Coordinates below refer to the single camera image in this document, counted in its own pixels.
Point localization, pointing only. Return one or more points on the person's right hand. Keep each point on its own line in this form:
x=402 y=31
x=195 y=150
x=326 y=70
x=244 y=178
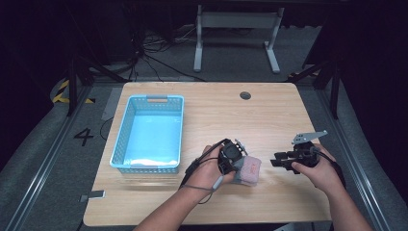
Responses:
x=320 y=174

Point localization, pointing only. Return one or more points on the light blue plastic basket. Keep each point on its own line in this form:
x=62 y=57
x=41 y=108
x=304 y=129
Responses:
x=150 y=134

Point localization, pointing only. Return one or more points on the aluminium floor rail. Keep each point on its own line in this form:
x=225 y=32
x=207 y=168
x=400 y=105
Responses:
x=48 y=160
x=359 y=173

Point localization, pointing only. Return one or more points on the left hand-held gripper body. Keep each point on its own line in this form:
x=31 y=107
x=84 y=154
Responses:
x=231 y=155

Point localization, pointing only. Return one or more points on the grey floor tape patch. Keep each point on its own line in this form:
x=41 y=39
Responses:
x=111 y=102

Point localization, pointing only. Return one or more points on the person's left hand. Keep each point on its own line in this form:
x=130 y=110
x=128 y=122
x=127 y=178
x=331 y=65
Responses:
x=208 y=173

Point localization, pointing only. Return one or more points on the small grey and white block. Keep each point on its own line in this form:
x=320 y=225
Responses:
x=94 y=194

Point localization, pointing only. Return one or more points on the yellow and black floor tape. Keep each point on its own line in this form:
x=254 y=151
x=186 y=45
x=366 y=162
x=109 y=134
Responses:
x=61 y=93

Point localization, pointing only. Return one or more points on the black metal stand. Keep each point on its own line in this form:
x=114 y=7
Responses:
x=75 y=83
x=330 y=80

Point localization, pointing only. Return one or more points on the round grey table grommet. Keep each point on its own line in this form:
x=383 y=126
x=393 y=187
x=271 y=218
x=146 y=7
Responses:
x=245 y=95

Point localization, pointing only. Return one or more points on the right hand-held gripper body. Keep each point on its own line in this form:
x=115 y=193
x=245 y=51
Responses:
x=306 y=154

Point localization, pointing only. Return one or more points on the white metal stand frame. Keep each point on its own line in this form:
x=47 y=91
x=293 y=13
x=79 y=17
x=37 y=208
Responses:
x=237 y=20

